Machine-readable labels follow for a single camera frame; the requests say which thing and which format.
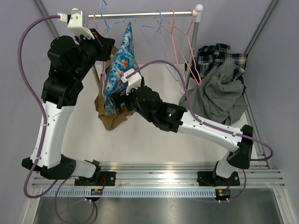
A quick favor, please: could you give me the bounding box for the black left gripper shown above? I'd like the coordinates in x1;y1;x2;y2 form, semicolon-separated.
72;28;115;81

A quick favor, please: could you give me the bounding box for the blue floral skirt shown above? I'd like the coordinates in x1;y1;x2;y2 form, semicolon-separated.
105;23;138;115

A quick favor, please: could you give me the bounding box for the blue wire hanger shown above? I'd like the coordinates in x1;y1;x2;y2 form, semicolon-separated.
100;0;126;98
134;10;182;82

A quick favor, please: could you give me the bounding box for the grey skirt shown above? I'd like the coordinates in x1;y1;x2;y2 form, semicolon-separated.
179;59;248;126

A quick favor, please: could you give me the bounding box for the navy white plaid skirt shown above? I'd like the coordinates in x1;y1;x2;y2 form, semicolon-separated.
191;43;248;83

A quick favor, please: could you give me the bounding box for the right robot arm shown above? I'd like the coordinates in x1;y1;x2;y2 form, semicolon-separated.
111;86;253;185

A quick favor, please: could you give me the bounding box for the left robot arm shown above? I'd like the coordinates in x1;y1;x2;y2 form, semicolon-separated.
21;28;115;185

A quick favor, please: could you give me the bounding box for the tan brown skirt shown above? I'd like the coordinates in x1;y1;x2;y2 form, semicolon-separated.
94;45;136;131

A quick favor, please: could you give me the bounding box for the metal clothes rack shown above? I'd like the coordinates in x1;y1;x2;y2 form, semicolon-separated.
71;4;204;94

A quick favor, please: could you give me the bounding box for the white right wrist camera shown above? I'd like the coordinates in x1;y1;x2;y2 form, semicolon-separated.
121;69;142;96

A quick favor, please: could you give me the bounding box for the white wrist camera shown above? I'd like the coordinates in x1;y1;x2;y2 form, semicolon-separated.
121;69;142;96
57;8;94;39

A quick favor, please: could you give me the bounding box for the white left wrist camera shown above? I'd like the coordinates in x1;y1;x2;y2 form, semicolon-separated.
57;8;94;39

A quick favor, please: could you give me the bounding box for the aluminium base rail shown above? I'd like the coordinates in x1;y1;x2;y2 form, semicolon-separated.
32;163;287;189

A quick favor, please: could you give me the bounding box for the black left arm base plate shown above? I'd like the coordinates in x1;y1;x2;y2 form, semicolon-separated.
74;171;116;186

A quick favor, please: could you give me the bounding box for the white slotted cable duct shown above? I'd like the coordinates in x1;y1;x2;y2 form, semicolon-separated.
46;188;216;198

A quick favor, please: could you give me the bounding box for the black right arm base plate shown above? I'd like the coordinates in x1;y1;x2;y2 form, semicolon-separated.
197;171;241;187

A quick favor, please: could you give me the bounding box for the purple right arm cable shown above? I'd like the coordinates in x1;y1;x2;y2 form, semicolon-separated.
127;60;274;203

